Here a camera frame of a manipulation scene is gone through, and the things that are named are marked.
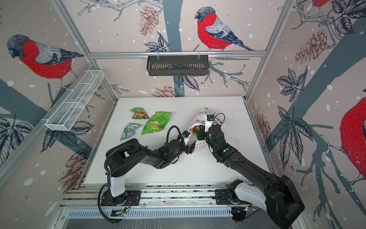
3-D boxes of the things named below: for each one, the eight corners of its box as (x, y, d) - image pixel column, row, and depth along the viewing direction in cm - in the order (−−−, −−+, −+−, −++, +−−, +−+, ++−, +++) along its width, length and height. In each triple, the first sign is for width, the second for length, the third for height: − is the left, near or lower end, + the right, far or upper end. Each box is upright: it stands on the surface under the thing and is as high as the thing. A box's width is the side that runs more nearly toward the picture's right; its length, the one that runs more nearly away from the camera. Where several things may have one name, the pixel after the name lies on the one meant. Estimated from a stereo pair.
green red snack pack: (131, 121, 108) (128, 116, 104) (133, 112, 114) (131, 107, 109) (148, 120, 108) (146, 116, 104) (150, 112, 114) (148, 107, 109)
